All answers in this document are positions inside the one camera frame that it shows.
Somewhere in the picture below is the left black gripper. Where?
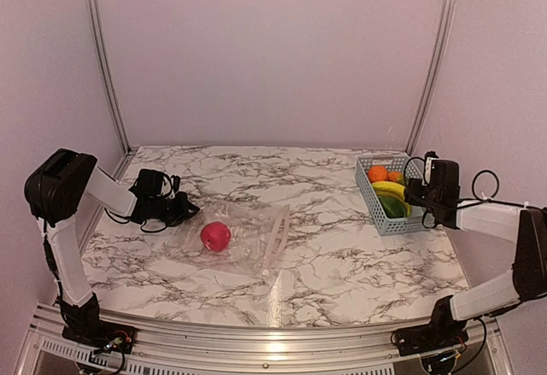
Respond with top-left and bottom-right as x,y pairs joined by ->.
149,191 -> 199,226

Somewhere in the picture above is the dark green fake vegetable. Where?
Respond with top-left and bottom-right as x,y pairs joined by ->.
378,196 -> 407,219

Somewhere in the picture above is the yellow fake banana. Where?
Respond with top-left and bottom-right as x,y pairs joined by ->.
372,181 -> 412,217

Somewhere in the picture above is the pink fake dragon fruit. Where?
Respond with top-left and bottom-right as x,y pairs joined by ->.
200,221 -> 232,252

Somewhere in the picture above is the orange fake orange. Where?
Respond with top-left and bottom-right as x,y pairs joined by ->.
368,166 -> 389,184

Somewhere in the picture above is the clear zip top bag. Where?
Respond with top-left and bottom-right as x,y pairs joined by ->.
163,201 -> 291,280

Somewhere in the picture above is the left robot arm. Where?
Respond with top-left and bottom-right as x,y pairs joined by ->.
24,149 -> 200,345

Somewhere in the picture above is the light blue perforated basket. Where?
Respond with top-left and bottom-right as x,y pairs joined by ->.
356,153 -> 426,236

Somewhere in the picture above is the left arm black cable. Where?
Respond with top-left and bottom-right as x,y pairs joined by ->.
106,169 -> 180,234

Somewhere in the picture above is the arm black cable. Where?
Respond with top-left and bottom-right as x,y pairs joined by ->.
106,169 -> 180,234
403,155 -> 501,229

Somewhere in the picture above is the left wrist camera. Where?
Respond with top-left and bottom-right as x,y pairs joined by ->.
168,175 -> 181,198

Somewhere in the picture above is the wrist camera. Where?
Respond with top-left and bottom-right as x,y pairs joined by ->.
168,175 -> 181,198
422,150 -> 438,185

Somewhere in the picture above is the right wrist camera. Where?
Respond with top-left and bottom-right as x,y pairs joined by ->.
422,150 -> 438,185

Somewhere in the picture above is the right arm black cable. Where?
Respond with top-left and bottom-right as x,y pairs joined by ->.
403,155 -> 501,229

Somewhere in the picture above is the left aluminium frame post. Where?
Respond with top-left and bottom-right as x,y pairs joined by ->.
86,0 -> 132,155

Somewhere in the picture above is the aluminium frame post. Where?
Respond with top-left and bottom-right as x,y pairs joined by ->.
405,0 -> 456,155
86,0 -> 132,155

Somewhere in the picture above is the front aluminium rail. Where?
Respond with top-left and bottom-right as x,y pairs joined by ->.
16,302 -> 514,375

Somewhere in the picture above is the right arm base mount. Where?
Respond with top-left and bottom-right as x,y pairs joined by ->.
390,324 -> 468,356

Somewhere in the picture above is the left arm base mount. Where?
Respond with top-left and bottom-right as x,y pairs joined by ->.
62,321 -> 137,354

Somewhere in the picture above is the right aluminium frame post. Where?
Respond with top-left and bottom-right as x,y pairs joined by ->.
405,0 -> 456,155

